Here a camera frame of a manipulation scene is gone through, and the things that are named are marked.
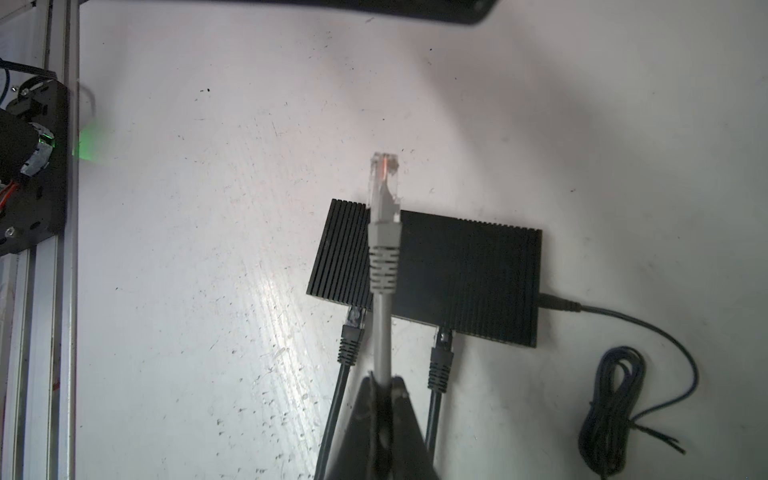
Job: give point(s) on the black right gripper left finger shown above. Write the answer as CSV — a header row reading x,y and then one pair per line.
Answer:
x,y
356,455

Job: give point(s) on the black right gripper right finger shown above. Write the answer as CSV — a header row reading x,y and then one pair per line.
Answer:
x,y
410,457

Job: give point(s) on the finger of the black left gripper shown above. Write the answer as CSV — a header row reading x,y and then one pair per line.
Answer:
x,y
460,12

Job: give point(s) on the black network switch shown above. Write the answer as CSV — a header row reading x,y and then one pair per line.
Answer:
x,y
474,278

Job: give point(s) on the black power adapter with cable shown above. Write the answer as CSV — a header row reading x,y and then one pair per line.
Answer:
x,y
604,435

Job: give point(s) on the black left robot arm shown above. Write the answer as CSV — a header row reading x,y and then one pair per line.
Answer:
x,y
26,148

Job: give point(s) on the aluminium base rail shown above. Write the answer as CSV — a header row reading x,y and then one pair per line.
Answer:
x,y
39,297

